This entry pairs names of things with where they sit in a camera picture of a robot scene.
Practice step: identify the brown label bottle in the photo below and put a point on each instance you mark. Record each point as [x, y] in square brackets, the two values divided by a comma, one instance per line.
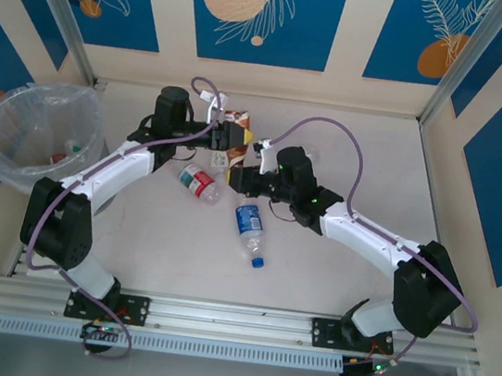
[238, 117]

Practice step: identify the white label clear bottle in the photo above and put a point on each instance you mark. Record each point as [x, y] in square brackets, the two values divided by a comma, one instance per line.
[218, 160]

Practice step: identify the blue label blue cap bottle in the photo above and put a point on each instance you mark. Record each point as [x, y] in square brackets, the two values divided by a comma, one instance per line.
[247, 219]

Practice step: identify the red cap red label bottle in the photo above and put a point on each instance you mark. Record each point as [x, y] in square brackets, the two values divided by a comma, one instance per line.
[198, 180]

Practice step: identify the red white label bottle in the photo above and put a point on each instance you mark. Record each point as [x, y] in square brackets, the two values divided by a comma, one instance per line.
[58, 157]

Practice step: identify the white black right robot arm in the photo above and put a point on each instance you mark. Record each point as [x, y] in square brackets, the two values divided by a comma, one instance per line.
[366, 234]

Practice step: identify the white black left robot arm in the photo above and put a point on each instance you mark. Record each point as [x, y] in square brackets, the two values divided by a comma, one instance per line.
[109, 168]

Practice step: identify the grey metal waste bin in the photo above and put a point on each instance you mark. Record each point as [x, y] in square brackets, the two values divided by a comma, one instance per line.
[102, 207]

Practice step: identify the clear plastic bin liner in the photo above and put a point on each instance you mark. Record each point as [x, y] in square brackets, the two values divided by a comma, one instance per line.
[17, 118]

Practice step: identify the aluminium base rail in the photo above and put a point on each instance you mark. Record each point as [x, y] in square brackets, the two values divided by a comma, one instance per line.
[232, 321]

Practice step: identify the aluminium frame post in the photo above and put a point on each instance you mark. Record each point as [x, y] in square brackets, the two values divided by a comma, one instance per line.
[61, 7]
[465, 64]

